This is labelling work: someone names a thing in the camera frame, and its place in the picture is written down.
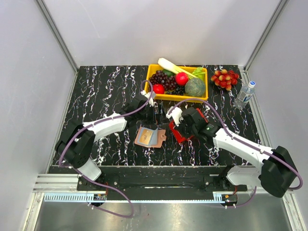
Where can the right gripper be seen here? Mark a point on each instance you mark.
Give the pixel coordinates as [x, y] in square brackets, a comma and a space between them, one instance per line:
[179, 128]

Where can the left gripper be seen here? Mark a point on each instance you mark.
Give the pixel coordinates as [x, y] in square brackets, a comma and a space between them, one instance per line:
[150, 122]

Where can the gold striped credit card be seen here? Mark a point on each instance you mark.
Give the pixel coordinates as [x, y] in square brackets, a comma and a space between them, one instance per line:
[145, 136]

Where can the pink leather card holder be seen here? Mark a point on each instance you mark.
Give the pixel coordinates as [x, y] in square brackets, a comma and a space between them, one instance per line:
[158, 137]

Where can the red plastic bin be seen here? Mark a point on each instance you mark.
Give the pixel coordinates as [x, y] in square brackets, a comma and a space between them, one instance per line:
[179, 137]

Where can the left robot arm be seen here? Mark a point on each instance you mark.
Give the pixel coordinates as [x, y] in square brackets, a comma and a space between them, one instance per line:
[76, 142]

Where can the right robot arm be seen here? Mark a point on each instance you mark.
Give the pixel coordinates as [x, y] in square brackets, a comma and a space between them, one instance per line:
[271, 168]

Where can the red tomato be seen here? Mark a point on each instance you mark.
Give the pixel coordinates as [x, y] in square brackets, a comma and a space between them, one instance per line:
[158, 89]

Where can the dark blueberry bunch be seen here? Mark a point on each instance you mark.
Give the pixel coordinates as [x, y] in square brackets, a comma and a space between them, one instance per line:
[177, 91]

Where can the green cantaloupe melon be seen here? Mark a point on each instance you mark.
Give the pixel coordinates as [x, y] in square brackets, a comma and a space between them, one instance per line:
[195, 87]

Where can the purple grape bunch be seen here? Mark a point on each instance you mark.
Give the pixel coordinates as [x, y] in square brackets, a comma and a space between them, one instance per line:
[158, 77]

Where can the yellow plastic tray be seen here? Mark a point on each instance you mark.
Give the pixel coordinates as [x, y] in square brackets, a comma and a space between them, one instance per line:
[152, 68]

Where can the red apple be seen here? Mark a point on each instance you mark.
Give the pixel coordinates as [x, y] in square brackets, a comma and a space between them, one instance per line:
[181, 78]

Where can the green lettuce leaf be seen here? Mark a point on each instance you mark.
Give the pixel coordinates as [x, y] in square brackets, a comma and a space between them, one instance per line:
[199, 73]

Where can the red lychee bunch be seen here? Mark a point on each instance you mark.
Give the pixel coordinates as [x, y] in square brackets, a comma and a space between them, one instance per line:
[225, 79]

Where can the white leek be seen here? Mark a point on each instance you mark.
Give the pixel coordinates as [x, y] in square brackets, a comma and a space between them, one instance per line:
[166, 64]

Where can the clear water bottle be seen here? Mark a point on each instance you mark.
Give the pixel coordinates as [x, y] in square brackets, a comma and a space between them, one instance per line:
[245, 94]

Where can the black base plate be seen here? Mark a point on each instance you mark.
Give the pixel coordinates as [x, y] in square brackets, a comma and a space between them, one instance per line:
[164, 181]

